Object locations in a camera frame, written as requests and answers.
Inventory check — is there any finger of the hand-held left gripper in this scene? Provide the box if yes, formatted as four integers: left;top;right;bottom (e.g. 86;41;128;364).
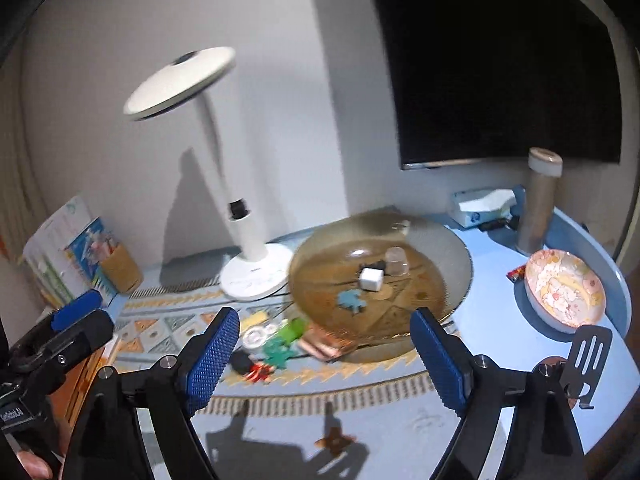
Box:
51;289;102;332
46;309;115;358

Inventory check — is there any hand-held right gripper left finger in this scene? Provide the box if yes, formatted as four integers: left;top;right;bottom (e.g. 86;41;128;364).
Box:
62;306;241;480

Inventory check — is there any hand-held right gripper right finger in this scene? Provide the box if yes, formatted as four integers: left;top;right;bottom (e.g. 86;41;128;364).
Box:
410;307;586;480

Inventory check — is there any round tray with items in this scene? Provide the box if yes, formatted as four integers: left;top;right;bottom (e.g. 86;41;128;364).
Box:
289;208;474;365

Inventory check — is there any person's left hand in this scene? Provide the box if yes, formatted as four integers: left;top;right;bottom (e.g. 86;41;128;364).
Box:
15;450;55;480

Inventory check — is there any small black block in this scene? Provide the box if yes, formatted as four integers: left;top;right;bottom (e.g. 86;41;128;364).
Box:
230;350;256;375

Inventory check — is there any orange book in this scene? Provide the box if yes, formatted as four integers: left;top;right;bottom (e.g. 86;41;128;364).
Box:
47;335;121;426

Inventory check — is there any patterned table mat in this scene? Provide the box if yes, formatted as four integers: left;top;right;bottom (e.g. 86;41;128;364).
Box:
107;220;476;418

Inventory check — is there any clear plastic disc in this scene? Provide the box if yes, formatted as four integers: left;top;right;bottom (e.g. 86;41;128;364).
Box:
244;327;271;350

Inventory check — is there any blue picture box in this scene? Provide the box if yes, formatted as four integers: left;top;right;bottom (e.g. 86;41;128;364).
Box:
62;217;121;308

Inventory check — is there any brown pen holder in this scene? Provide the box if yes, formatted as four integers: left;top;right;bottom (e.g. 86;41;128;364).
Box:
100;242;145;295

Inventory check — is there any teal toy figure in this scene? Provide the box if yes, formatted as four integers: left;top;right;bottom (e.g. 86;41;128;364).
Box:
260;337;296;368

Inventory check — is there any green toy figure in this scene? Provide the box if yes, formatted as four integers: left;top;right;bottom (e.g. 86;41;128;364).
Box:
277;319;308;343

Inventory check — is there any small clear cup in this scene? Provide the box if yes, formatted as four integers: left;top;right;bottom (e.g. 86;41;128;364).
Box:
385;246;407;278

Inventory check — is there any blue toy figure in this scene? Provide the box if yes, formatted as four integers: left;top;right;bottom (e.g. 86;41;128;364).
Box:
337;289;366;315

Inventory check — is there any beige curtain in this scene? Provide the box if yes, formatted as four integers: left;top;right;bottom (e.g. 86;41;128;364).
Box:
0;110;46;261

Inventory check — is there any brown star shaped piece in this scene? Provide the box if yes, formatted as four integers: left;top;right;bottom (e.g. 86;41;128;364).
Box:
315;432;357;453

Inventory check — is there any pink patterned bowl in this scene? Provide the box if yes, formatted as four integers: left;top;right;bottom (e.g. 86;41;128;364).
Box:
523;249;608;335

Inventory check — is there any white and blue box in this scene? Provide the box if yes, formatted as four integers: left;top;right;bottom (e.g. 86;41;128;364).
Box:
450;187;518;228

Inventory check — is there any brown cardboard tube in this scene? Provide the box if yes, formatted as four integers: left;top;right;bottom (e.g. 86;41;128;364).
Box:
515;147;562;256

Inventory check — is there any white desk lamp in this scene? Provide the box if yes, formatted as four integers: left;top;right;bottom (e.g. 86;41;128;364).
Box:
123;46;293;302

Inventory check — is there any black television screen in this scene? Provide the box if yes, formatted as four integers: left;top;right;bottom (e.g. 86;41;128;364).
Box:
362;0;623;171

